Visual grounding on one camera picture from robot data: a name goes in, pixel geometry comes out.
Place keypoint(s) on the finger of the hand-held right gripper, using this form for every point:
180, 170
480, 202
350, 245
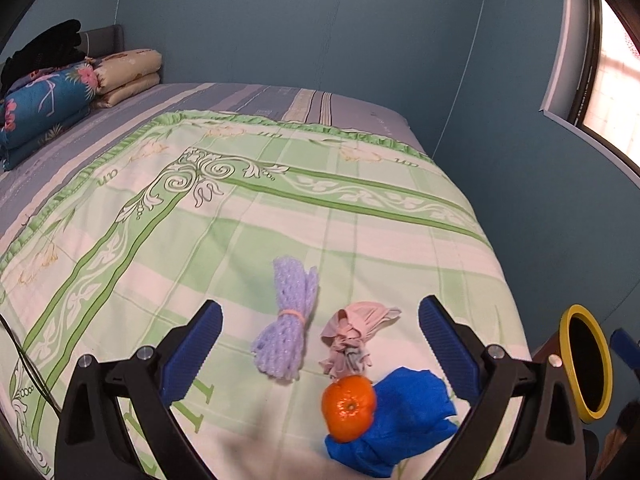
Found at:
625, 345

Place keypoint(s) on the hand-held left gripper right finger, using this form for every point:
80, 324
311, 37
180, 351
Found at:
447, 345

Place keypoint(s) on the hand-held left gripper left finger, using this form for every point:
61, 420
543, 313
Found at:
192, 350

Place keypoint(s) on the yellow-rimmed black bin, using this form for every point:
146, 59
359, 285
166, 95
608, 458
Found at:
587, 365

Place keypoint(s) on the blue crumpled glove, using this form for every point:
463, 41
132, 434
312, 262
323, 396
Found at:
410, 420

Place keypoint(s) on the purple foam fruit net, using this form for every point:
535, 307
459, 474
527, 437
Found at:
287, 340

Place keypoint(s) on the pink cloth face mask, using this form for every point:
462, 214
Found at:
350, 330

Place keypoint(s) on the orange on blue cloth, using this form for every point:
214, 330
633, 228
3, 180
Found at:
347, 405

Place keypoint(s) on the green printed blanket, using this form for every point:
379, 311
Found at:
350, 240

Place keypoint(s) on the striped bed sheet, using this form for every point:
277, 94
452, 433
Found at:
225, 95

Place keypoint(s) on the window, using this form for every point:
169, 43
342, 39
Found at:
615, 85

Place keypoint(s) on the beige folded quilt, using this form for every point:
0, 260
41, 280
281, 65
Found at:
130, 72

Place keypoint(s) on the blue floral quilt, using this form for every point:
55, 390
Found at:
45, 105

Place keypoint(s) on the grey headboard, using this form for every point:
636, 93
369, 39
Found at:
105, 40

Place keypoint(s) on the black clothing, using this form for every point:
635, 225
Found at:
45, 50

